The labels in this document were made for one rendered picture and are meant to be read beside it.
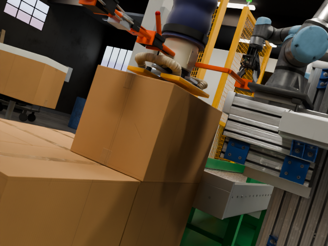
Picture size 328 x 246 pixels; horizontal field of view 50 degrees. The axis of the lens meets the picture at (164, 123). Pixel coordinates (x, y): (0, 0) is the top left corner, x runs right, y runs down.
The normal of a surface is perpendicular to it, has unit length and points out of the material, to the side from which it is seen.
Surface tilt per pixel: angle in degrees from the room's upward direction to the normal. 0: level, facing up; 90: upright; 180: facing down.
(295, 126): 90
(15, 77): 90
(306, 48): 96
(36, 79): 90
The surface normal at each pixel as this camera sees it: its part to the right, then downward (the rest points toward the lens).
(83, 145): -0.46, -0.16
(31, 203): 0.83, 0.26
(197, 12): 0.36, -0.15
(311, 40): -0.15, 0.07
